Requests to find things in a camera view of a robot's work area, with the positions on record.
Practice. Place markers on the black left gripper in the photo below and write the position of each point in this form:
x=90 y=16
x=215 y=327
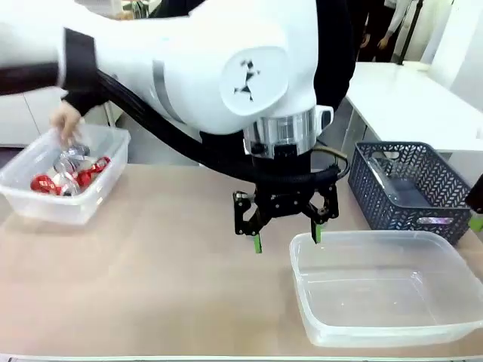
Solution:
x=283 y=196

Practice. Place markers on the dark grey woven basket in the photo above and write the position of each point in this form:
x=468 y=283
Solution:
x=434 y=211

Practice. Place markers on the clear plastic bin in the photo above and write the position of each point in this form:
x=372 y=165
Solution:
x=94 y=188
x=377 y=290

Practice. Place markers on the silver can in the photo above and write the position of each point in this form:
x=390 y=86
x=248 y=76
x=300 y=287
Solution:
x=73 y=158

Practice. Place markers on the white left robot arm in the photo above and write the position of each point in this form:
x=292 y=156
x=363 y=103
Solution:
x=196 y=56

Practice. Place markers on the person's right forearm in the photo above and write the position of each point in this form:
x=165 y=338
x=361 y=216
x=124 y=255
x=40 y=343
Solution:
x=85 y=102

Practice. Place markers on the person's right hand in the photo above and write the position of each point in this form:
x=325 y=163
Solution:
x=68 y=118

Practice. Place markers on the clear plastic bottle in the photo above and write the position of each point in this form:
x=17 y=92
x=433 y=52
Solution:
x=400 y=184

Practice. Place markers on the large white table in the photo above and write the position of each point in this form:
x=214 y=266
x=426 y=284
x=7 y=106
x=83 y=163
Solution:
x=407 y=98

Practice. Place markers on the red and silver wrapped items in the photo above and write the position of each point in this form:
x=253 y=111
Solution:
x=94 y=171

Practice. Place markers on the black tripod pole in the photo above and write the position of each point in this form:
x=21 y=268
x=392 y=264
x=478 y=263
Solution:
x=409 y=34

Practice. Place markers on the bystander in light sleeve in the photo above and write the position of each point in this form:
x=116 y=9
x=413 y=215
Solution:
x=381 y=30

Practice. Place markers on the clear crumpled plastic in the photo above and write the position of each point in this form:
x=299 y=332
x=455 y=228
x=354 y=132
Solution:
x=68 y=184

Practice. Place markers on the red crushed can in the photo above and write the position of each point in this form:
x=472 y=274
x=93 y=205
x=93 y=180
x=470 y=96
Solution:
x=43 y=184

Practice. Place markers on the white cabinet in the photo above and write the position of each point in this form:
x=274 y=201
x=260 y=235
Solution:
x=22 y=117

